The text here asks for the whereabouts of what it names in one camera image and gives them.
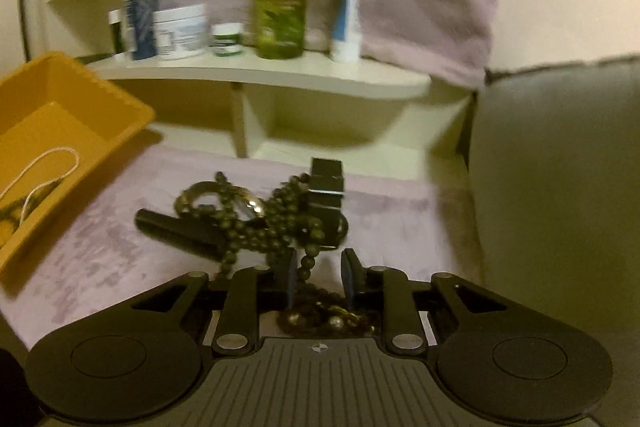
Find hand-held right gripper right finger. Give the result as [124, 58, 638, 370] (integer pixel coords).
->
[341, 248, 508, 356]

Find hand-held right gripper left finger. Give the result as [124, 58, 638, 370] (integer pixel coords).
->
[130, 248, 297, 356]

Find red-brown bead bracelet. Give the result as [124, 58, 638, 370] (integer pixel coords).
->
[277, 284, 376, 337]

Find dark olive bead necklace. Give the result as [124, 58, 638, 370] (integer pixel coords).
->
[197, 172, 332, 284]

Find gold-faced wristwatch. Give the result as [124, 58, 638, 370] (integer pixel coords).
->
[174, 181, 267, 221]

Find black wrist band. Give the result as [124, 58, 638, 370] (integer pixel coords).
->
[306, 157, 350, 251]

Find orange plastic tray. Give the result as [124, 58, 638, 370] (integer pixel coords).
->
[0, 52, 156, 276]

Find white pearl necklace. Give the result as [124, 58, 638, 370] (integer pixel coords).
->
[0, 146, 81, 231]

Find mauve fleece mat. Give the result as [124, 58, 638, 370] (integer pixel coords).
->
[0, 142, 482, 358]

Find cream wooden shelf unit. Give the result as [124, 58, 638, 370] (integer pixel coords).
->
[40, 0, 481, 160]

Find grey-green cushion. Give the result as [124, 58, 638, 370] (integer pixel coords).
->
[467, 54, 640, 427]

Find small green-banded jar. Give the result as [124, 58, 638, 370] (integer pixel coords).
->
[210, 23, 245, 57]

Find white cream jar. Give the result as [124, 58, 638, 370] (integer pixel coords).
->
[152, 4, 209, 62]

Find small black white bottle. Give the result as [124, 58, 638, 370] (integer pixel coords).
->
[107, 9, 126, 56]

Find dark blue spray bottle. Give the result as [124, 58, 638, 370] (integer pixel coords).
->
[122, 0, 160, 62]

